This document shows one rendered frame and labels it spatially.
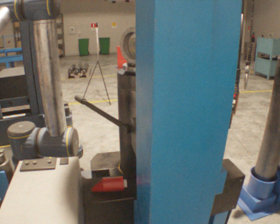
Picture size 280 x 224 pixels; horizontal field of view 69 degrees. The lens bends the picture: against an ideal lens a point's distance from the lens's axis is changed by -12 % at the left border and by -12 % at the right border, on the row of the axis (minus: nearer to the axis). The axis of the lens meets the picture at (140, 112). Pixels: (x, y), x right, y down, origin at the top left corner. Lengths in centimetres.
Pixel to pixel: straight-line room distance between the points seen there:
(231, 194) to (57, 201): 72
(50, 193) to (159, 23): 57
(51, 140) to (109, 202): 75
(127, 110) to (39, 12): 73
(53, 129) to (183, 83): 113
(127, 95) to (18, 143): 90
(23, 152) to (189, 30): 137
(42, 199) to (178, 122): 47
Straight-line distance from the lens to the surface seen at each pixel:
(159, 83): 42
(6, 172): 88
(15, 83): 269
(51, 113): 142
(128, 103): 91
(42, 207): 70
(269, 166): 224
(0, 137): 223
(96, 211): 88
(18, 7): 137
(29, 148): 156
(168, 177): 52
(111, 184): 85
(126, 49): 96
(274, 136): 210
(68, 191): 74
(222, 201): 107
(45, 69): 134
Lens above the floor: 166
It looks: 22 degrees down
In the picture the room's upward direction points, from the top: straight up
